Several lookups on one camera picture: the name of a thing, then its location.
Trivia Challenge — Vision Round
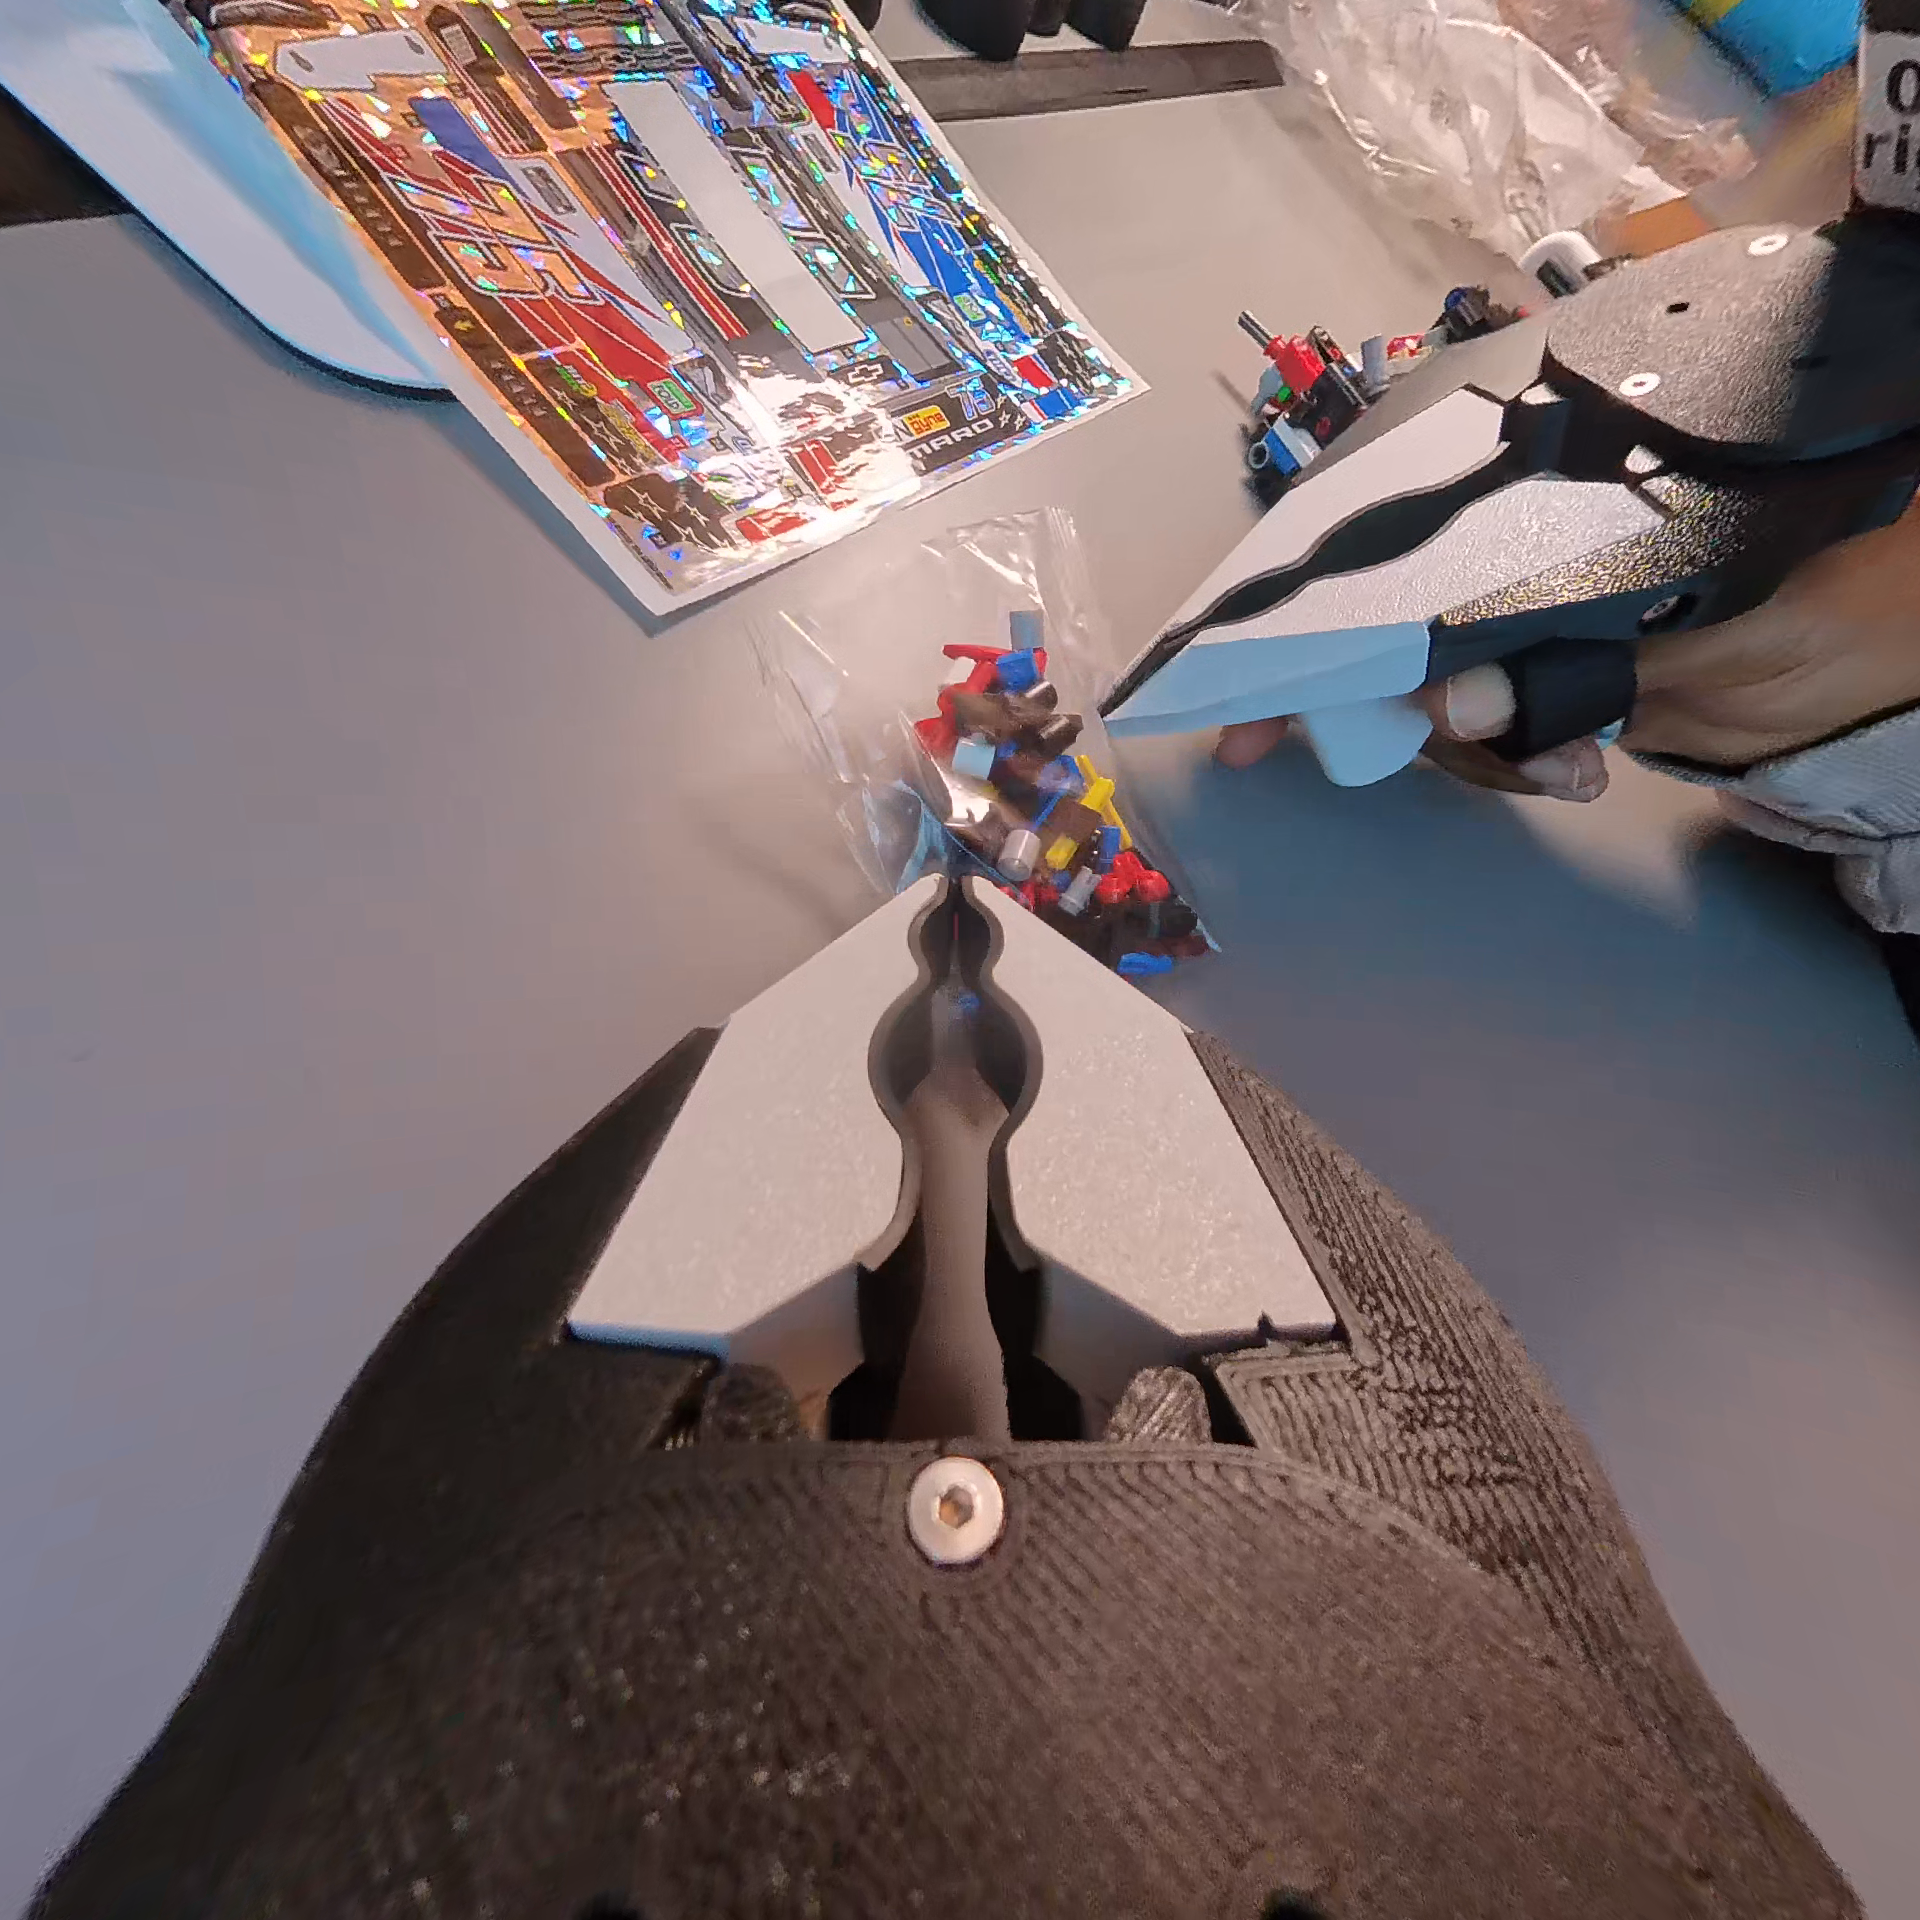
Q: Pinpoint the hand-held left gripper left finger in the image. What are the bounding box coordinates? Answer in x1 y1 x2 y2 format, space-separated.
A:
567 879 958 1401

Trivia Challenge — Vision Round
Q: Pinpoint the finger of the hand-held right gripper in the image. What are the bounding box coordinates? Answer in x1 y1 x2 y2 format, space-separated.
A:
1096 479 1671 741
1153 386 1520 645

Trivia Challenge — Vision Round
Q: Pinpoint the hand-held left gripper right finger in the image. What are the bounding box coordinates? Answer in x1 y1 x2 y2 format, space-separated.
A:
959 879 1339 1433

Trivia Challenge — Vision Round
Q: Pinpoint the lego car chassis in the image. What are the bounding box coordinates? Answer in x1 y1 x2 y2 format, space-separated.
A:
1237 224 1635 486

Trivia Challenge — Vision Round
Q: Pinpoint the clear bag of lego parts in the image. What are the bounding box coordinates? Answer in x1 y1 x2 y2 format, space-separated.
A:
1246 0 1758 266

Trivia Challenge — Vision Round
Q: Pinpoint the small bag of lego pins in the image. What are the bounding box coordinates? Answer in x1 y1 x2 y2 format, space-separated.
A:
749 509 1224 1038

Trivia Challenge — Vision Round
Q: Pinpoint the person's right hand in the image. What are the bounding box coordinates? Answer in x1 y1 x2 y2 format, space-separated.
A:
1211 496 1920 806

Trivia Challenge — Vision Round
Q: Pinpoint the blue plastic object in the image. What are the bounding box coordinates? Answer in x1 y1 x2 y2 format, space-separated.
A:
1680 0 1864 96

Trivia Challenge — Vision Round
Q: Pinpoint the holographic sticker sheet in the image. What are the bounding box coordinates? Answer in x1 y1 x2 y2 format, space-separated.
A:
201 0 1153 621

